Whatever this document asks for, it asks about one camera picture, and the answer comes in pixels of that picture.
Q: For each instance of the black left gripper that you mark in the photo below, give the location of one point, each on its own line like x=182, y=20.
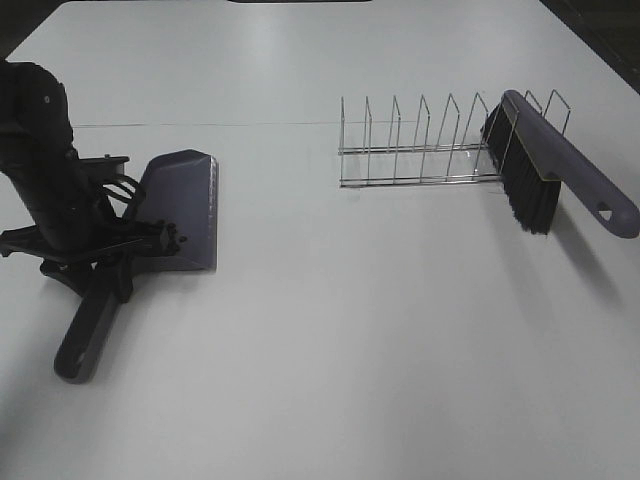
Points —
x=70, y=237

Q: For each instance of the purple plastic dustpan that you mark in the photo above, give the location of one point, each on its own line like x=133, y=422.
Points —
x=181, y=208

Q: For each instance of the purple brush black bristles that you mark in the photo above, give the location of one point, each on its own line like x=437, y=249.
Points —
x=534, y=160

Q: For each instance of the pile of coffee beans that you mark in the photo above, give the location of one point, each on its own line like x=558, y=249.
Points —
x=171, y=241

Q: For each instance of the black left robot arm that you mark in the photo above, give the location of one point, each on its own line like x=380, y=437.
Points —
x=37, y=152

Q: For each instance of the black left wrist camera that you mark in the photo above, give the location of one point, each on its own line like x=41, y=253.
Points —
x=103, y=168

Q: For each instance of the chrome wire dish rack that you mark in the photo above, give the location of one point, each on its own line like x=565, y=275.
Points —
x=442, y=143

